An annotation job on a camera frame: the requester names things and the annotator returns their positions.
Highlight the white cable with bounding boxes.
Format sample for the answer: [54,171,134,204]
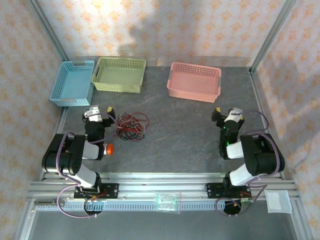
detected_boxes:
[117,111,141,133]

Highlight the red black cables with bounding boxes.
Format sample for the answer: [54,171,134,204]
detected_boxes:
[113,119,141,141]

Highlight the black cable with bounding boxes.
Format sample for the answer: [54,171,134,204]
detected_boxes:
[117,122,146,142]
[116,117,141,141]
[119,114,146,137]

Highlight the red cable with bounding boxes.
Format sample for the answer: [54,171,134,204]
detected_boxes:
[124,111,150,136]
[116,117,147,141]

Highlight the green plastic basket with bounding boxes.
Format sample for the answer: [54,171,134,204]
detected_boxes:
[91,56,147,94]

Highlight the blue plastic basket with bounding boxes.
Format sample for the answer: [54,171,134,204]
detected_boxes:
[49,59,96,108]

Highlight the pink plastic basket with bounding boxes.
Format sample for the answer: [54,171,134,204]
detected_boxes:
[166,61,222,104]

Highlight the orange pill bottle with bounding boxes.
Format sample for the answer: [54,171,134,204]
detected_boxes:
[103,143,115,156]

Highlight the clear plastic bag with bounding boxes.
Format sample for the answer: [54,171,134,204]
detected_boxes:
[154,191,182,215]

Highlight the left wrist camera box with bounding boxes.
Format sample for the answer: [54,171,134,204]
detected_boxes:
[83,105,101,123]

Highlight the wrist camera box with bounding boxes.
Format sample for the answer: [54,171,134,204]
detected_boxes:
[83,105,101,123]
[224,107,244,124]

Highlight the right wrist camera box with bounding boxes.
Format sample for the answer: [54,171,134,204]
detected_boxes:
[224,107,244,124]

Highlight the aluminium table edge rail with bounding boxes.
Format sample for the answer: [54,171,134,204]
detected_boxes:
[247,71,286,181]
[41,106,69,177]

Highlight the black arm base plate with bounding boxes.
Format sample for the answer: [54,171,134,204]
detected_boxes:
[205,182,252,200]
[74,183,120,200]

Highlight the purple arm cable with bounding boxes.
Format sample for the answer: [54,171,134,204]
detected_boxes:
[215,110,282,218]
[56,112,118,219]

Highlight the slotted grey cable duct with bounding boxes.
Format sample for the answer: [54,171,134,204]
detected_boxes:
[34,199,253,212]

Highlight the aluminium rail frame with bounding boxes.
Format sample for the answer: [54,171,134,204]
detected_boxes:
[27,171,301,201]

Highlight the aluminium frame post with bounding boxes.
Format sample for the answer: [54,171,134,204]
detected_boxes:
[248,0,298,74]
[29,0,69,63]

